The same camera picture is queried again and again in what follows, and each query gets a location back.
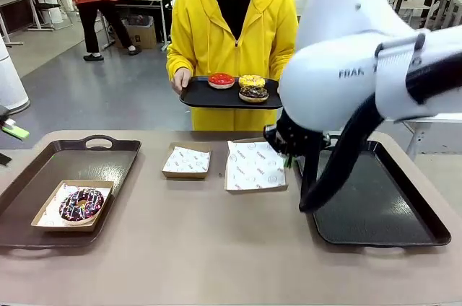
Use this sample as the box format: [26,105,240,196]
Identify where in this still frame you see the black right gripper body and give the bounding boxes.
[263,108,323,163]

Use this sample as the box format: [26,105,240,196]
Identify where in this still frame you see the white printed paper liner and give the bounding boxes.
[163,146,212,174]
[36,183,113,228]
[224,140,287,191]

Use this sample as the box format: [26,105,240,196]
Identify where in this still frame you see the kraft paper food box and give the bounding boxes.
[30,179,116,233]
[160,141,212,180]
[223,136,290,196]

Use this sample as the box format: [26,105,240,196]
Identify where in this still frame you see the chocolate donut coloured sprinkles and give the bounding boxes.
[237,85,270,105]

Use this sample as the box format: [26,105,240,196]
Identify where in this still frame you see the yellow glazed donut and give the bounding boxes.
[237,74,267,91]

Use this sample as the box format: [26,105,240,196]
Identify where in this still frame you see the black serving tray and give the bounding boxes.
[178,75,284,110]

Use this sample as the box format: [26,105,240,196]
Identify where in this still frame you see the chocolate donut white stripes sprinkles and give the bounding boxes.
[58,187,106,227]

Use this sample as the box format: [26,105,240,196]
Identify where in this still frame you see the red glazed donut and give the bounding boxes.
[207,71,235,90]

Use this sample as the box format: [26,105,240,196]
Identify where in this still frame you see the person's right forearm yellow sleeve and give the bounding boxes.
[165,44,198,78]

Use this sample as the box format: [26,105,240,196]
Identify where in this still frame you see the person's left forearm yellow sleeve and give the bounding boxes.
[267,53,289,82]

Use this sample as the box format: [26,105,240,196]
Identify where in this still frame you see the person's right hand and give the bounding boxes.
[170,67,193,97]

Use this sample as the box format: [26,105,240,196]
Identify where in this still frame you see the person in yellow hoodie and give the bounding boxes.
[165,0,300,132]

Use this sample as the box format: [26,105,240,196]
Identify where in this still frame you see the large white table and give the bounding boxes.
[396,109,462,158]

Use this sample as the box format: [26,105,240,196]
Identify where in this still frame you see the brown cardboard box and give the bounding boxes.
[121,24,158,50]

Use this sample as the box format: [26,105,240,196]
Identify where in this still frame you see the black cable sleeve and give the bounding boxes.
[298,49,462,214]

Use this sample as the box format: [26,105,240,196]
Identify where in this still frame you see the black plastic tray with handles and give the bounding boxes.
[294,139,452,248]

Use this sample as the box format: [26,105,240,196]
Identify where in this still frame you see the brown plastic tray with handles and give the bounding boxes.
[0,134,142,250]

